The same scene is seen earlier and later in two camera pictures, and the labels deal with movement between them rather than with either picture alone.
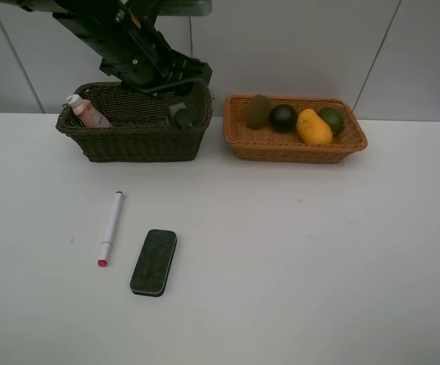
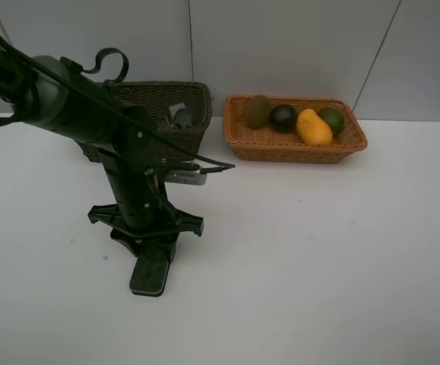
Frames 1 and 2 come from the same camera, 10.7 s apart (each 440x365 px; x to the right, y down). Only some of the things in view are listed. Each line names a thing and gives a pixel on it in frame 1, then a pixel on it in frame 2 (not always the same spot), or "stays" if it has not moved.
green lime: x=334 y=119 stays
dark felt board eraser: x=152 y=268 stays
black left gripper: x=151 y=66 → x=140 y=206
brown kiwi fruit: x=258 y=112 stays
